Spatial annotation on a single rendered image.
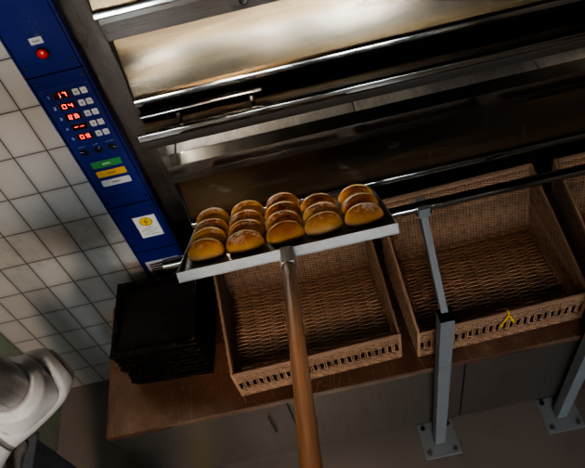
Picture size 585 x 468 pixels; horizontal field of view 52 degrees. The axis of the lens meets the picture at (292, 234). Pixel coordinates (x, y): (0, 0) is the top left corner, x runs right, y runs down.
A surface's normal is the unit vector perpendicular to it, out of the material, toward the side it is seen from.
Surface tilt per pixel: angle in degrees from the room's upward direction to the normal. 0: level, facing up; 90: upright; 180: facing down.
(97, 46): 90
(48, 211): 90
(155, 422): 0
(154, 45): 70
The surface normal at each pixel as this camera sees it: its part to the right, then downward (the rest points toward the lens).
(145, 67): 0.08, 0.50
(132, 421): -0.17, -0.62
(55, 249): 0.15, 0.75
